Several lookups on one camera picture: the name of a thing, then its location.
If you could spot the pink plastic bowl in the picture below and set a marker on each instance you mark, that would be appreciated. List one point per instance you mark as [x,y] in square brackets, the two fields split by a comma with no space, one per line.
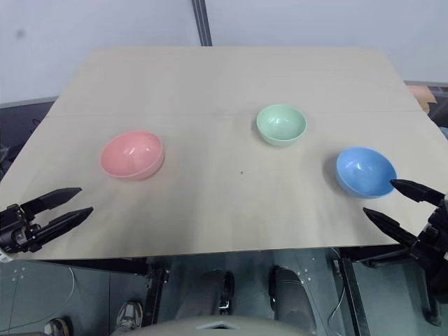
[131,155]

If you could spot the brown cardboard box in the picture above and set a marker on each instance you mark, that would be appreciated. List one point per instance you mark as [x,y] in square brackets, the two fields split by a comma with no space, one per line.
[421,96]

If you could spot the grey robot torso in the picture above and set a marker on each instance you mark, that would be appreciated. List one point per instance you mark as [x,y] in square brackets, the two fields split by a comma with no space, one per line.
[210,325]

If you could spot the blue plastic bowl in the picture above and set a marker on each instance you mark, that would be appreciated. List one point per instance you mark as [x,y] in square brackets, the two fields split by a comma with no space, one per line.
[364,171]

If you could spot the dark rounded robot leg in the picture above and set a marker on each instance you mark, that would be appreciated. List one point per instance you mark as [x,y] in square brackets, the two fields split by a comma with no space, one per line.
[206,294]
[292,297]

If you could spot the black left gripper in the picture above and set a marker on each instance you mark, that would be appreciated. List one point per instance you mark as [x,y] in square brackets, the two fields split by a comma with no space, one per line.
[15,231]

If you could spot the green plastic bowl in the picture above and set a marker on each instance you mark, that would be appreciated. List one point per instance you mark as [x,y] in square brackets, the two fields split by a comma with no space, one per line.
[281,122]

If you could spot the dark vertical wall post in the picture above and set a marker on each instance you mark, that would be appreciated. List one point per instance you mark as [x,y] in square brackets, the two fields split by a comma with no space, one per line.
[202,22]

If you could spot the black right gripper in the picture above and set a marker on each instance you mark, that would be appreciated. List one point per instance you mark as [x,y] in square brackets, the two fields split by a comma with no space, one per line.
[437,241]

